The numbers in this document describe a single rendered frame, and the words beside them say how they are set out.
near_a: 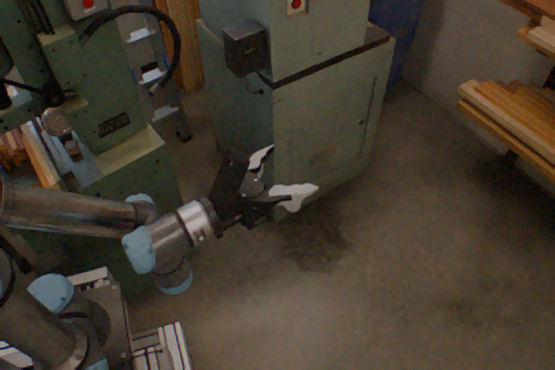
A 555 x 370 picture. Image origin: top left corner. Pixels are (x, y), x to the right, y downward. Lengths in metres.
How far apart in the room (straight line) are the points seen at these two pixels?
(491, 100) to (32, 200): 1.92
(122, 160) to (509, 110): 1.69
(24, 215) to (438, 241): 1.95
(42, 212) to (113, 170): 0.75
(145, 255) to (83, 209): 0.15
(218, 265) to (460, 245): 1.25
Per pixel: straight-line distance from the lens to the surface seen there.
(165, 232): 0.72
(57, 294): 0.98
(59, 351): 0.85
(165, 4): 2.71
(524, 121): 2.10
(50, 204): 0.76
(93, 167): 1.52
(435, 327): 2.06
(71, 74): 1.25
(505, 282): 2.31
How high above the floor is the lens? 1.84
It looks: 49 degrees down
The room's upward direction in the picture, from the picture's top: straight up
